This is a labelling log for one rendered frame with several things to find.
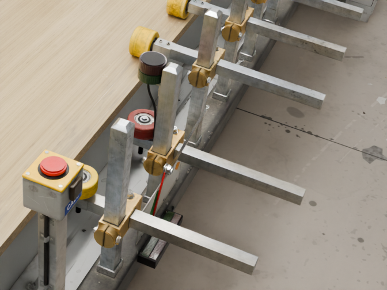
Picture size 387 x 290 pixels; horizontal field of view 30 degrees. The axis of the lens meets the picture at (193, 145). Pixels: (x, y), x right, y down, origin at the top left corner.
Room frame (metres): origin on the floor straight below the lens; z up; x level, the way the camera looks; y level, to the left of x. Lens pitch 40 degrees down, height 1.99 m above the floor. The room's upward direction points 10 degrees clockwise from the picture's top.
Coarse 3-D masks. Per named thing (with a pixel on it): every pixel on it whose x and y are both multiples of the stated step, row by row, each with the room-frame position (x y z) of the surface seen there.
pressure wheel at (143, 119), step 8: (136, 112) 1.36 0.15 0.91; (144, 112) 1.37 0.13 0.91; (152, 112) 1.37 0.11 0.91; (128, 120) 1.33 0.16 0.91; (136, 120) 1.34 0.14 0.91; (144, 120) 1.34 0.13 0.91; (152, 120) 1.35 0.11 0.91; (136, 128) 1.31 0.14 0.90; (144, 128) 1.31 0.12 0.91; (152, 128) 1.32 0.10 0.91; (136, 136) 1.31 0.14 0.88; (144, 136) 1.31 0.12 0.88; (152, 136) 1.32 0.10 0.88
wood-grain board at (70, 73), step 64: (0, 0) 1.76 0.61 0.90; (64, 0) 1.83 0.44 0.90; (128, 0) 1.89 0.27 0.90; (0, 64) 1.46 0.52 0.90; (64, 64) 1.51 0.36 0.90; (128, 64) 1.56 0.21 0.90; (0, 128) 1.23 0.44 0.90; (64, 128) 1.27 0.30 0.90; (0, 192) 1.03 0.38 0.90; (0, 256) 0.89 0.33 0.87
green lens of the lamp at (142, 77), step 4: (140, 72) 1.28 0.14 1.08; (140, 76) 1.28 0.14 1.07; (144, 76) 1.27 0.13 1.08; (148, 76) 1.27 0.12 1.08; (152, 76) 1.27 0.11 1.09; (156, 76) 1.28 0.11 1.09; (160, 76) 1.28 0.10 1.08; (140, 80) 1.28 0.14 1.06; (144, 80) 1.27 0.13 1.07; (148, 80) 1.27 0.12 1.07; (152, 80) 1.27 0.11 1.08; (156, 80) 1.28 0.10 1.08; (160, 80) 1.28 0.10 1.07; (148, 84) 1.27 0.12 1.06; (152, 84) 1.27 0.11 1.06; (156, 84) 1.28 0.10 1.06
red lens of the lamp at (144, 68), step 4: (144, 52) 1.32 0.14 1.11; (140, 56) 1.30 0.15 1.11; (140, 60) 1.29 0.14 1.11; (140, 64) 1.29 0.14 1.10; (144, 64) 1.28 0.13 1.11; (164, 64) 1.29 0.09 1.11; (140, 68) 1.28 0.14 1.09; (144, 68) 1.28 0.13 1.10; (148, 68) 1.27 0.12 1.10; (152, 68) 1.27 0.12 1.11; (156, 68) 1.27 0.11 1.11; (160, 68) 1.28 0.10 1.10; (144, 72) 1.27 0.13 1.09; (148, 72) 1.27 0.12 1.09; (152, 72) 1.27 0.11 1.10; (156, 72) 1.27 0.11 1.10; (160, 72) 1.28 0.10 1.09
